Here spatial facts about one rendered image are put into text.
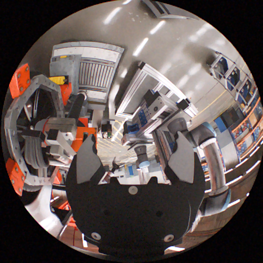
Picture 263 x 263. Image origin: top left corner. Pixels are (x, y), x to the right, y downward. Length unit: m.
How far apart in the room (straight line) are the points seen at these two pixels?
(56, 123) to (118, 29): 1.01
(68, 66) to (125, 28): 0.69
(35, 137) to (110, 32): 1.03
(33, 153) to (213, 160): 0.66
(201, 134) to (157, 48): 1.03
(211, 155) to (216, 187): 0.17
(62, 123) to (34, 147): 0.11
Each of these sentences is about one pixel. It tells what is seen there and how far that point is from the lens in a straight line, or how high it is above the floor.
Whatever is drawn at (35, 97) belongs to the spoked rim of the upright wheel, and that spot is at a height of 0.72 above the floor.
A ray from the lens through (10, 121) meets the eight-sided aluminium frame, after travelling 0.32.
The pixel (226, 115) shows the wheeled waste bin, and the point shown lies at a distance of 6.00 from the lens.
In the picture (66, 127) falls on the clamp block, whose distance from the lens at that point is 0.23.
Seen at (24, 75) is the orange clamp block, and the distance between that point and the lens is 0.35.
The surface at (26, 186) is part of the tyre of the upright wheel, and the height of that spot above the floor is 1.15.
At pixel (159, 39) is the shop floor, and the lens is 1.18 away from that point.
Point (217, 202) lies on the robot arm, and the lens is 0.48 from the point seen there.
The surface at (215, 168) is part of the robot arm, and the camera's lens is 0.46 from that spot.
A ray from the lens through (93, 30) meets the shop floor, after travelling 1.10.
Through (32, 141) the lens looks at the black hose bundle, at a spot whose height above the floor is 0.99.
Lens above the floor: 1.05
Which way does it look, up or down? 28 degrees down
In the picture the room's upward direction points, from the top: 167 degrees clockwise
